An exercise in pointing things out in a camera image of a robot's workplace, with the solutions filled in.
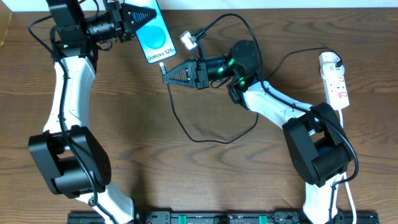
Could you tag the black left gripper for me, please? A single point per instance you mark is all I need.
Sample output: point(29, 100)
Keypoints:
point(117, 22)

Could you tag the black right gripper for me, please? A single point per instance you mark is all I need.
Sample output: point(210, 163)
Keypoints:
point(200, 72)

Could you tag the white charger adapter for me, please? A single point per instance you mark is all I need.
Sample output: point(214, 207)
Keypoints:
point(330, 70)

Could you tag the white power strip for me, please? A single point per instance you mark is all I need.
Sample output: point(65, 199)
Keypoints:
point(335, 88)

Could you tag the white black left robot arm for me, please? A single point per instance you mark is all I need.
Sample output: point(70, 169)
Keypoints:
point(71, 160)

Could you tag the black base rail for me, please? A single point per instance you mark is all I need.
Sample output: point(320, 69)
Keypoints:
point(282, 217)

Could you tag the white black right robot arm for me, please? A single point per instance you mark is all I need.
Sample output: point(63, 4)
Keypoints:
point(318, 146)

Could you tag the blue Galaxy smartphone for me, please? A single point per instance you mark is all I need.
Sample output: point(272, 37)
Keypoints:
point(154, 37)

